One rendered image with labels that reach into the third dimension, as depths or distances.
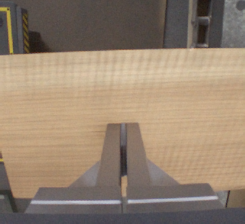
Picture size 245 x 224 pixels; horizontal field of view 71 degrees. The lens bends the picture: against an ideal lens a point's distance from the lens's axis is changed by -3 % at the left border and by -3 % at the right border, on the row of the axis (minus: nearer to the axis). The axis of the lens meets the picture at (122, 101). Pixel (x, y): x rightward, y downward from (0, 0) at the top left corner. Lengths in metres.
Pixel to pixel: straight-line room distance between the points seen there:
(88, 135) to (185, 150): 0.09
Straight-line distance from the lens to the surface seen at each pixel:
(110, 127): 0.15
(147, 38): 1.03
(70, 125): 0.17
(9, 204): 1.64
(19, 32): 0.80
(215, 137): 0.19
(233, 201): 0.34
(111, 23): 1.03
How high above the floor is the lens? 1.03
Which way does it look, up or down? 74 degrees down
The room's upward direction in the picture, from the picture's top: 180 degrees clockwise
